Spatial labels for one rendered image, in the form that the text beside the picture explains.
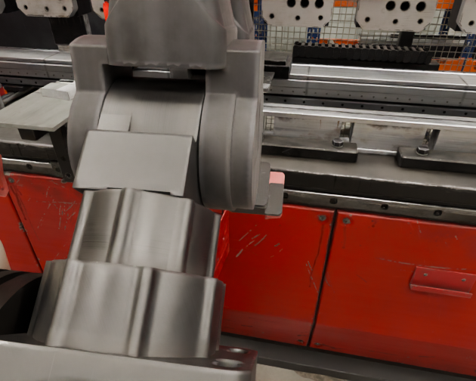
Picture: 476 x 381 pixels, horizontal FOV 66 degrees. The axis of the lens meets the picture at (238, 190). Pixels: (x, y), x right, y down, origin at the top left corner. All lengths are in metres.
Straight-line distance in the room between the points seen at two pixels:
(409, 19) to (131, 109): 0.75
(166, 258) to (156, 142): 0.06
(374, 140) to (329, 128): 0.12
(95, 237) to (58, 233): 1.16
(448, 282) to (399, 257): 0.15
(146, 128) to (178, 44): 0.04
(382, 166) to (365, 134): 0.09
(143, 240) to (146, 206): 0.01
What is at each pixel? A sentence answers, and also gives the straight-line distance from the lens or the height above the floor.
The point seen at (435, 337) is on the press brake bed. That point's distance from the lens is 1.34.
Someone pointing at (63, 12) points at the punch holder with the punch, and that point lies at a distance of 1.07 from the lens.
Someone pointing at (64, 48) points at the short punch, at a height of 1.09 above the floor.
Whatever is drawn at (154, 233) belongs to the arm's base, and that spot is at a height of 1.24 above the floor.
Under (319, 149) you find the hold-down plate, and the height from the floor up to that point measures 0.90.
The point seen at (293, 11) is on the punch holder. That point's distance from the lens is 0.88.
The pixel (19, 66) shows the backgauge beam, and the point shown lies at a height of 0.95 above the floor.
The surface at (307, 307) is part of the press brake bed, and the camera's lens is 1.23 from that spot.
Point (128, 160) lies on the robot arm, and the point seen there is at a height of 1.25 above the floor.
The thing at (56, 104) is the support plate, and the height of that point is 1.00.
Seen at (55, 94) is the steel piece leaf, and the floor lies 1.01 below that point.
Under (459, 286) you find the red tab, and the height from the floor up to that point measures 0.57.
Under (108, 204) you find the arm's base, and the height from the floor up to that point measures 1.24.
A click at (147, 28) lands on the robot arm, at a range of 0.20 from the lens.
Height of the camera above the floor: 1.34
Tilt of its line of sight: 35 degrees down
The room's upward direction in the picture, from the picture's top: straight up
